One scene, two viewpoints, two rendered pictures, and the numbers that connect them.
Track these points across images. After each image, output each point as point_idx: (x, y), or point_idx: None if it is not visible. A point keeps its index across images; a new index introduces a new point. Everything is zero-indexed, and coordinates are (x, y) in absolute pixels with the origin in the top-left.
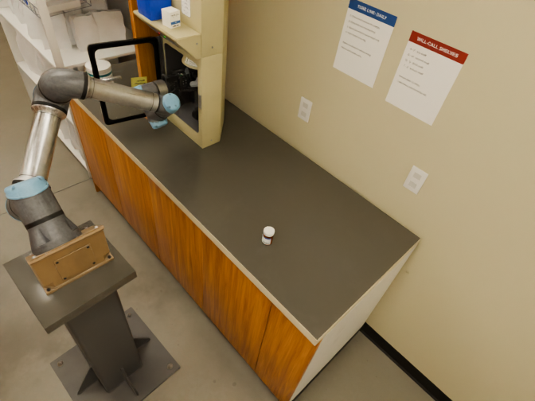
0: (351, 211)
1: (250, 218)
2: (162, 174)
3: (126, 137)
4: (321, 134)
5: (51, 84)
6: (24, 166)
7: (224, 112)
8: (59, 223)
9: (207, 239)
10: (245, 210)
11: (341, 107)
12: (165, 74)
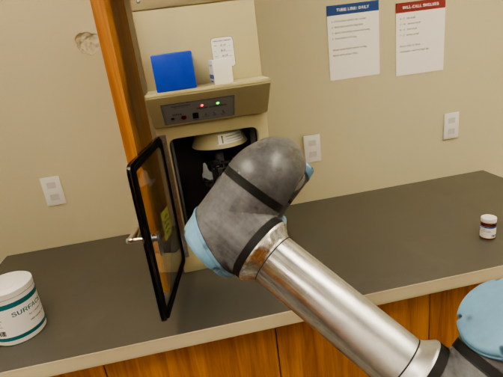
0: (439, 189)
1: (442, 241)
2: None
3: (197, 320)
4: (341, 160)
5: (287, 163)
6: (394, 341)
7: None
8: None
9: (442, 309)
10: (426, 241)
11: (355, 114)
12: (176, 194)
